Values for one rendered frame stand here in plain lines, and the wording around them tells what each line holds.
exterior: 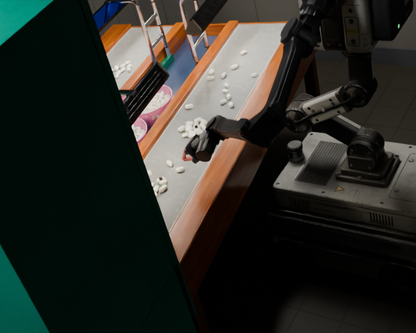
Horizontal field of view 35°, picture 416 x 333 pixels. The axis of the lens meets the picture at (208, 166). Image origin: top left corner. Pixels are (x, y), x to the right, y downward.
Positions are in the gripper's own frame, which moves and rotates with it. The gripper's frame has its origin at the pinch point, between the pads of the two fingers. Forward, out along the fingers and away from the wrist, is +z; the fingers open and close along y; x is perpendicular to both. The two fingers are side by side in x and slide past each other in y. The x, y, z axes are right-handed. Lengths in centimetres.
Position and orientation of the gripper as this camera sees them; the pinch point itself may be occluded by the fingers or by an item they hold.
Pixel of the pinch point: (184, 158)
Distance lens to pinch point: 251.7
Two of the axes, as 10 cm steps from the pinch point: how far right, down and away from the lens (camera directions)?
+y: -3.7, 6.2, -6.9
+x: 7.5, 6.4, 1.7
